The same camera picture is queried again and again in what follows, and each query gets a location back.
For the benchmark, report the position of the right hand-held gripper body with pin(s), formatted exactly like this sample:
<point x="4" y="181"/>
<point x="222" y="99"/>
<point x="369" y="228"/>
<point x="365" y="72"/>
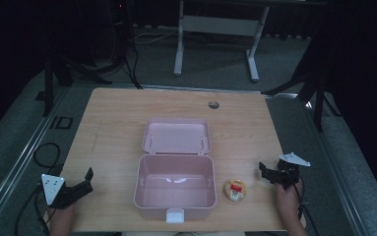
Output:
<point x="289" y="170"/>

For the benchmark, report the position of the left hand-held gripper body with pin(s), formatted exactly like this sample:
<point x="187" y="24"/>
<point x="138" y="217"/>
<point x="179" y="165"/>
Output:
<point x="53" y="188"/>

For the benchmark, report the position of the person's right hand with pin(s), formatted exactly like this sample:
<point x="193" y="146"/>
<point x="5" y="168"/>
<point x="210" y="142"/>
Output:
<point x="287" y="200"/>

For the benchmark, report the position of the person's left hand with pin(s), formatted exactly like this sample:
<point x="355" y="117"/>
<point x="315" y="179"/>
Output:
<point x="63" y="213"/>

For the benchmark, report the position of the pink plastic box with lid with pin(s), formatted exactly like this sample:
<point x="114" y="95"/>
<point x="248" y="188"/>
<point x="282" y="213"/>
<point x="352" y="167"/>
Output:
<point x="175" y="177"/>

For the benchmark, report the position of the black tripod stand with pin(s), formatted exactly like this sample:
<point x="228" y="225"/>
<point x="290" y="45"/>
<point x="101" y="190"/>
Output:
<point x="310" y="85"/>
<point x="63" y="75"/>

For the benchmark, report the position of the black equipment tower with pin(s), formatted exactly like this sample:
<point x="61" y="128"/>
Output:
<point x="119" y="29"/>

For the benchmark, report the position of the white metal desk frame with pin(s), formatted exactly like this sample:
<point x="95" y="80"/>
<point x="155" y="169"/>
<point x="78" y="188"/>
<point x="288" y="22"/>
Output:
<point x="219" y="26"/>

